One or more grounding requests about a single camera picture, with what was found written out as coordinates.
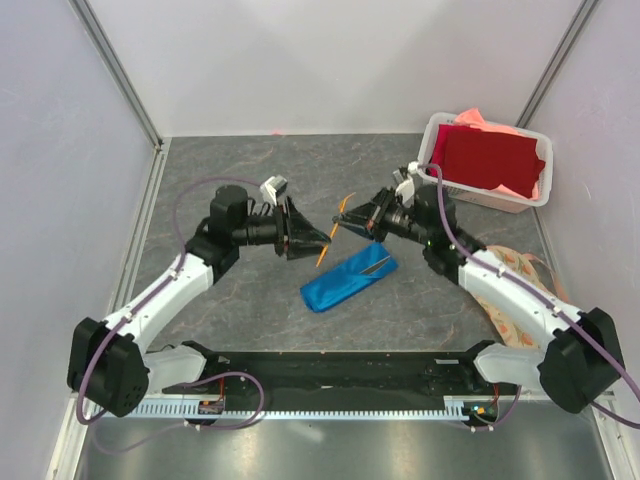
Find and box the right aluminium corner post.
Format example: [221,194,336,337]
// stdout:
[515,0,601,128]

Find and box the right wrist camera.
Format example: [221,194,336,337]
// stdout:
[393,161,422,207]

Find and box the orange plastic fork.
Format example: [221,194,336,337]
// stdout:
[315,192,356,268]

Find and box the blue cloth napkin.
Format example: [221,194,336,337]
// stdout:
[300,243,398,313]

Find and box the left aluminium corner post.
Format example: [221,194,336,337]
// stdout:
[69,0,164,151]

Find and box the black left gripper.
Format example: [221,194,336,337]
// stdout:
[233,196,331,261]

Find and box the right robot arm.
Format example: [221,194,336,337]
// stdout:
[334,184,625,413]

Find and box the slotted cable duct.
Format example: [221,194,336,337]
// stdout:
[134,397,501,421]

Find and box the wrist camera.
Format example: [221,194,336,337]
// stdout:
[393,161,422,207]
[259,175,288,206]

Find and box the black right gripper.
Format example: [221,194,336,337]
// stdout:
[334,186,432,246]

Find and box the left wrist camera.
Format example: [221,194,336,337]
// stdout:
[259,175,288,206]

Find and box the salmon cloth in basket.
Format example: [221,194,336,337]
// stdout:
[454,108,519,135]

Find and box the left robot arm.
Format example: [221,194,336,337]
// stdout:
[67,184,331,425]

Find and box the floral oval placemat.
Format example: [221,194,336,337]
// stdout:
[459,250,580,350]

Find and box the aluminium corner post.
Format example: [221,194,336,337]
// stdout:
[69,0,164,151]
[515,0,601,128]

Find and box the red cloth in basket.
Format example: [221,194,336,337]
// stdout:
[431,124,546,200]

